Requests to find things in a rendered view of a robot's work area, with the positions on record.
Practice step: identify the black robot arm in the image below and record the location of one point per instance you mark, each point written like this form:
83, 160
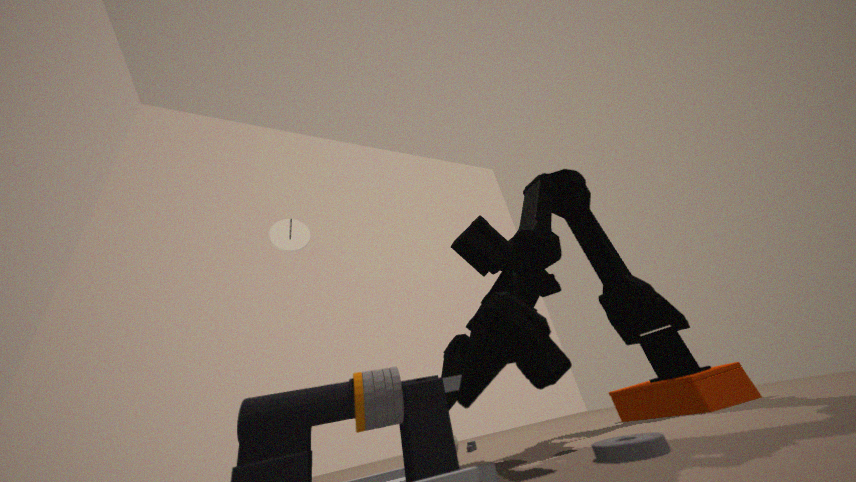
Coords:
632, 305

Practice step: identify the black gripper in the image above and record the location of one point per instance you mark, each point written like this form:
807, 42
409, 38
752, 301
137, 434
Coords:
505, 329

